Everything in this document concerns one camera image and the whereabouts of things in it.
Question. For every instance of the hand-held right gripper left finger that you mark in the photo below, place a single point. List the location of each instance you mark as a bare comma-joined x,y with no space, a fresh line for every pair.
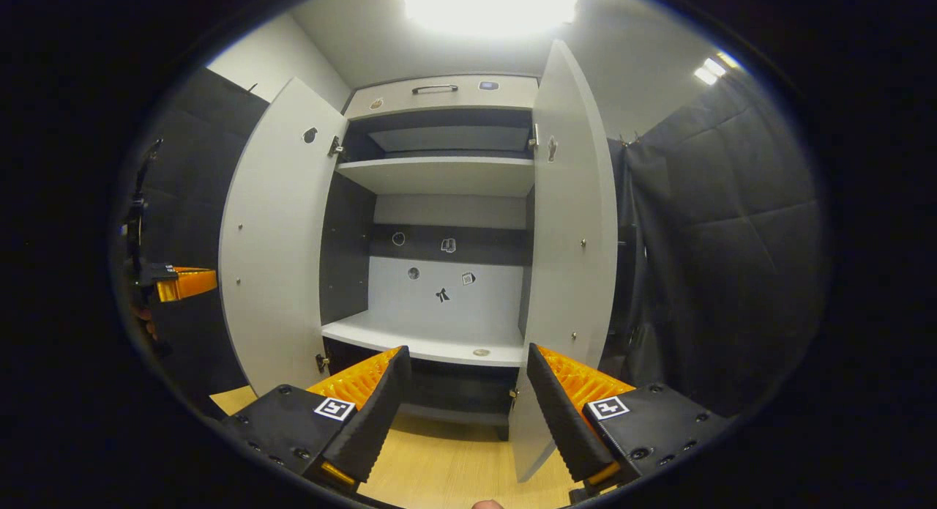
377,414

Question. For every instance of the grey double-door shoe cabinet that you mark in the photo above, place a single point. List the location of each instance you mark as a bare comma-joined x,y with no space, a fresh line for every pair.
395,102

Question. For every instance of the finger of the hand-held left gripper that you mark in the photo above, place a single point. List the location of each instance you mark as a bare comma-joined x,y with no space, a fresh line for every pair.
192,283

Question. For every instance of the black backdrop cloth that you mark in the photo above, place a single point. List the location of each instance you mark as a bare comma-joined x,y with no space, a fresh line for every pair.
732,275

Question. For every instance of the grey cabinet door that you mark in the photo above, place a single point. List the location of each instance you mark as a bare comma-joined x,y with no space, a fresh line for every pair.
278,238
578,201

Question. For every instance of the small ceiling light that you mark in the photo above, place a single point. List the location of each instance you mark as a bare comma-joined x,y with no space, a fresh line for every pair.
714,68

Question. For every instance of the large ceiling light panel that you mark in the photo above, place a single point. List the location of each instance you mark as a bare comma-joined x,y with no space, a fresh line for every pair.
487,7

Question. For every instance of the white cabinet shelf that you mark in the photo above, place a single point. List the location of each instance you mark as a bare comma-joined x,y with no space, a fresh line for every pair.
439,176
432,337

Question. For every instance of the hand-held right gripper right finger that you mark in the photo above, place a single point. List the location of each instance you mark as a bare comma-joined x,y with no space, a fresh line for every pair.
560,421

